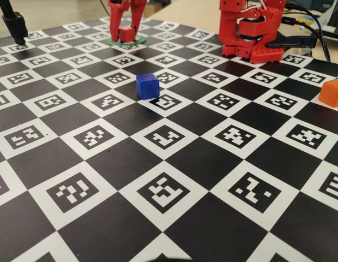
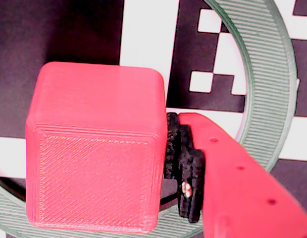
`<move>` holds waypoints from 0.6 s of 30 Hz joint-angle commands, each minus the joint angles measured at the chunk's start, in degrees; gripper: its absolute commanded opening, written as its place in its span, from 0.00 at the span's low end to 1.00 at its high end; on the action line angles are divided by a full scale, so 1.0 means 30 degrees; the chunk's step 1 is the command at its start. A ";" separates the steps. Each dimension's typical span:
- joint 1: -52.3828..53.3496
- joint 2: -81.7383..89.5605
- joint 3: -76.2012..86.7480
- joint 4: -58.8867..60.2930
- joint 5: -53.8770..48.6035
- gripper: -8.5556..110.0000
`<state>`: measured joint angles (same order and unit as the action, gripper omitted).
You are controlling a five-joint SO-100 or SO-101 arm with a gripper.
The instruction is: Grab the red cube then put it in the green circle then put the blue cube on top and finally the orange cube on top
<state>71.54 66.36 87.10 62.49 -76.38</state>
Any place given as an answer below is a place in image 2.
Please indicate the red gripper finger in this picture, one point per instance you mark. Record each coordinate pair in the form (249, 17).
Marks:
(242, 198)

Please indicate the red cube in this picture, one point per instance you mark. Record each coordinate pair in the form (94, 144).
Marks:
(94, 148)

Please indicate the black white marker mat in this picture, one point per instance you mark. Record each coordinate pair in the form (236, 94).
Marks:
(148, 37)

